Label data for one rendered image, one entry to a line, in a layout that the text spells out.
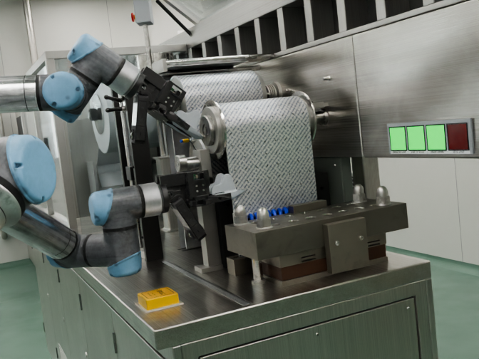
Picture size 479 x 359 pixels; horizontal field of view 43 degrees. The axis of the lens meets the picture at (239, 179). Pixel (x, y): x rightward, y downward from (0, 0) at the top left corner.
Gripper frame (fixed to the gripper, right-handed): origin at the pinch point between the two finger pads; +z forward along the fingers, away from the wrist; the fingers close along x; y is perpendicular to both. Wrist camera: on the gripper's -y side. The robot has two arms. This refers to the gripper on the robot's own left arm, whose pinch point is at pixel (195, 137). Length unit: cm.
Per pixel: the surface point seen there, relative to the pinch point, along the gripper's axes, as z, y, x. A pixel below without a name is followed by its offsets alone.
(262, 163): 15.5, 2.5, -8.1
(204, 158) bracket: 4.4, -3.2, -0.7
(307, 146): 24.0, 12.8, -8.2
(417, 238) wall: 278, 90, 239
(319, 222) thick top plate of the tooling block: 25.5, -6.2, -27.9
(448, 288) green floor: 257, 51, 165
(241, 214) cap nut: 13.5, -12.2, -16.0
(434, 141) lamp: 31, 18, -44
